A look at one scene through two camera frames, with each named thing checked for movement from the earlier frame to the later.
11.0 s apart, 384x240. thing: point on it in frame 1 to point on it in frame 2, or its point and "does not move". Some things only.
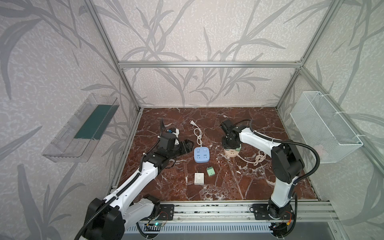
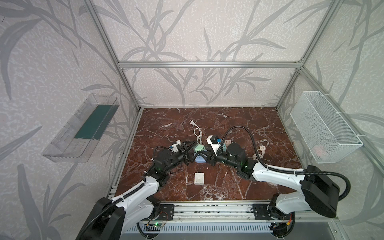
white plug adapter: [199, 178] does not move
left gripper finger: [185, 150] to [189, 157]
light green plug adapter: [210, 171] to [199, 147]
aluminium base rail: [241, 212] does not move
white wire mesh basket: [321, 127] does not move
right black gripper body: [229, 142] to [212, 154]
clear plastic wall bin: [77, 140] does not move
